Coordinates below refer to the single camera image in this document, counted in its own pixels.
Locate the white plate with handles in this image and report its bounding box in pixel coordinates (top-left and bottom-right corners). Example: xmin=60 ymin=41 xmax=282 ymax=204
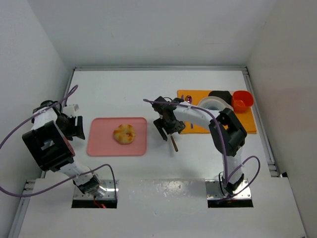
xmin=198 ymin=96 xmax=234 ymax=111

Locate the steel cake server wooden handle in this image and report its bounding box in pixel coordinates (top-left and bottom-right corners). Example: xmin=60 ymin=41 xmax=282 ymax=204
xmin=170 ymin=135 xmax=178 ymax=152

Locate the pink plastic tray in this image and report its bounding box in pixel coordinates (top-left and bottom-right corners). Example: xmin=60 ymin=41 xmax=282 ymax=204
xmin=87 ymin=117 xmax=147 ymax=157

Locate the black coaster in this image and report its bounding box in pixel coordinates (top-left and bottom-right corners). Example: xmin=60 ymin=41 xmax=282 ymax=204
xmin=208 ymin=90 xmax=232 ymax=105

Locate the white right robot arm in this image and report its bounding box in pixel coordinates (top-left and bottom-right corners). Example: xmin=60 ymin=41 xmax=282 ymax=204
xmin=149 ymin=96 xmax=247 ymax=195

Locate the orange plastic cup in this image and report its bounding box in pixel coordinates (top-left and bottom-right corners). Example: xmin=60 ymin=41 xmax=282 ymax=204
xmin=231 ymin=90 xmax=254 ymax=113

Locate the iridescent spoon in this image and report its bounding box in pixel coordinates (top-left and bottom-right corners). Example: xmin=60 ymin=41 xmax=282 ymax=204
xmin=185 ymin=95 xmax=193 ymax=104

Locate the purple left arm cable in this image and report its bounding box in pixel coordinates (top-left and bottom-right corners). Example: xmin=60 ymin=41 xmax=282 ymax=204
xmin=0 ymin=84 xmax=118 ymax=200

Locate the metal base plate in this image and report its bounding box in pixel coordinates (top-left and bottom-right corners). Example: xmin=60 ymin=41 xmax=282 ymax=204
xmin=73 ymin=179 xmax=119 ymax=200
xmin=205 ymin=179 xmax=252 ymax=200

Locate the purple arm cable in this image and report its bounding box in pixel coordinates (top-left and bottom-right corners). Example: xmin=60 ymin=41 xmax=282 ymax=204
xmin=0 ymin=84 xmax=118 ymax=200
xmin=143 ymin=98 xmax=261 ymax=200

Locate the aluminium table frame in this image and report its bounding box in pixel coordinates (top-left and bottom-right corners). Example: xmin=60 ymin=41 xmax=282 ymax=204
xmin=7 ymin=65 xmax=289 ymax=238

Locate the golden bread roll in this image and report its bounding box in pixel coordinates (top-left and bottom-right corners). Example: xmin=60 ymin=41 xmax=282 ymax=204
xmin=113 ymin=124 xmax=136 ymax=145

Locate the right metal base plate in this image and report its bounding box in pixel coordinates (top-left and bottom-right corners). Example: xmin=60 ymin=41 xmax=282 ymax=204
xmin=205 ymin=179 xmax=252 ymax=200

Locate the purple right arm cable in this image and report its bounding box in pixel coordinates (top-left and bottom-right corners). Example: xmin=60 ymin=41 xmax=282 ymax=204
xmin=143 ymin=98 xmax=261 ymax=200

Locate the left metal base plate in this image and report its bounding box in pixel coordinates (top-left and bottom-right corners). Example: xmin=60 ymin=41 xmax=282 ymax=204
xmin=73 ymin=179 xmax=119 ymax=200

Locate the orange cloth placemat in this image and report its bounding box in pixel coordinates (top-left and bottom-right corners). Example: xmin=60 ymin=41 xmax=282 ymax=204
xmin=177 ymin=90 xmax=257 ymax=134

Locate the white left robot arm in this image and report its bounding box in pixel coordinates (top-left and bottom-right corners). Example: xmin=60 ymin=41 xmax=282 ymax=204
xmin=22 ymin=100 xmax=103 ymax=198

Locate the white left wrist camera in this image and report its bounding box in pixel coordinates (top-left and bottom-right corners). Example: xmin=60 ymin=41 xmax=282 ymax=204
xmin=62 ymin=104 xmax=79 ymax=118

